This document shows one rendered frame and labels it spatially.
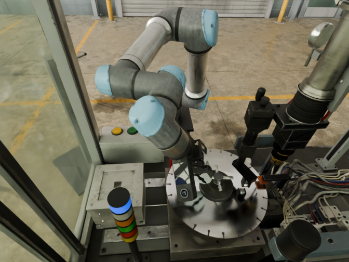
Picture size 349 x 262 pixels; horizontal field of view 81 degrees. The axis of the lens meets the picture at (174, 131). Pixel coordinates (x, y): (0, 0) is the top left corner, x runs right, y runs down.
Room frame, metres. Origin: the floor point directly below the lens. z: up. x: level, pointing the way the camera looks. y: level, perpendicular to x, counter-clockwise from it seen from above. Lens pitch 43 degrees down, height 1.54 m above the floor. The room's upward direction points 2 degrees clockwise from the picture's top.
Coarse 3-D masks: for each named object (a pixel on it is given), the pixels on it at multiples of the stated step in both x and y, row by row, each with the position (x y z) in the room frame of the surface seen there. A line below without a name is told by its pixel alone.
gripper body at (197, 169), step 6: (186, 132) 0.40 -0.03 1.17; (192, 138) 0.41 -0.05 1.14; (192, 144) 0.39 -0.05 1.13; (198, 144) 0.39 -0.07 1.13; (186, 150) 0.33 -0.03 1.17; (192, 150) 0.38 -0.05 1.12; (198, 150) 0.37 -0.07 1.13; (204, 150) 0.40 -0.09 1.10; (180, 156) 0.32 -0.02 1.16; (192, 156) 0.36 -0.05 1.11; (198, 156) 0.36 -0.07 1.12; (192, 162) 0.34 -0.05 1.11; (198, 162) 0.34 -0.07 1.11; (204, 162) 0.36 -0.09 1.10; (198, 168) 0.34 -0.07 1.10
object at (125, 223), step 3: (132, 213) 0.21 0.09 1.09; (132, 216) 0.21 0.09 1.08; (129, 219) 0.20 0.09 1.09; (132, 219) 0.20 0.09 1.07; (117, 222) 0.19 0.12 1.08; (120, 222) 0.19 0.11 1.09; (123, 222) 0.19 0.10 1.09; (126, 222) 0.19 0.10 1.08; (129, 222) 0.19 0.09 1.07; (117, 225) 0.19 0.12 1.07; (120, 225) 0.19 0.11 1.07; (123, 225) 0.19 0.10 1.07; (126, 225) 0.19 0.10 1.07; (129, 225) 0.19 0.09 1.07
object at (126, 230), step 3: (135, 219) 0.22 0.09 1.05; (132, 222) 0.20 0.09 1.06; (135, 222) 0.21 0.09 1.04; (132, 225) 0.20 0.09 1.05; (135, 225) 0.21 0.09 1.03; (120, 228) 0.19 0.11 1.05; (123, 228) 0.19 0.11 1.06; (126, 228) 0.19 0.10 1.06; (129, 228) 0.19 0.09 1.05; (132, 228) 0.20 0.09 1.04; (120, 231) 0.19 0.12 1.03; (123, 231) 0.19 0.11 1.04; (126, 231) 0.19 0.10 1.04; (129, 231) 0.19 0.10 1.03
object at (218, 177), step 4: (216, 168) 0.41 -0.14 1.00; (216, 172) 0.40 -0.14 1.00; (212, 176) 0.38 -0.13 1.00; (216, 176) 0.38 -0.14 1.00; (220, 176) 0.38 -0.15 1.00; (224, 176) 0.38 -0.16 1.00; (228, 176) 0.38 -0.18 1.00; (232, 176) 0.38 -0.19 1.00; (216, 180) 0.37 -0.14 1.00; (220, 180) 0.37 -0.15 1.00; (216, 184) 0.37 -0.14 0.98; (220, 184) 0.35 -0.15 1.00; (220, 188) 0.34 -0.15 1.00
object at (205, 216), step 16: (208, 160) 0.49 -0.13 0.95; (224, 160) 0.49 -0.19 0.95; (240, 176) 0.42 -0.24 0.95; (176, 192) 0.35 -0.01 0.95; (240, 192) 0.36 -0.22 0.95; (256, 192) 0.36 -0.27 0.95; (176, 208) 0.29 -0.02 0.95; (192, 208) 0.30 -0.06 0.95; (208, 208) 0.30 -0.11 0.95; (224, 208) 0.30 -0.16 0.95; (240, 208) 0.30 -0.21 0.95; (256, 208) 0.30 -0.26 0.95; (192, 224) 0.25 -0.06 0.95; (208, 224) 0.25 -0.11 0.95; (224, 224) 0.25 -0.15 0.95; (240, 224) 0.26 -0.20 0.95; (256, 224) 0.26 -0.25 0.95
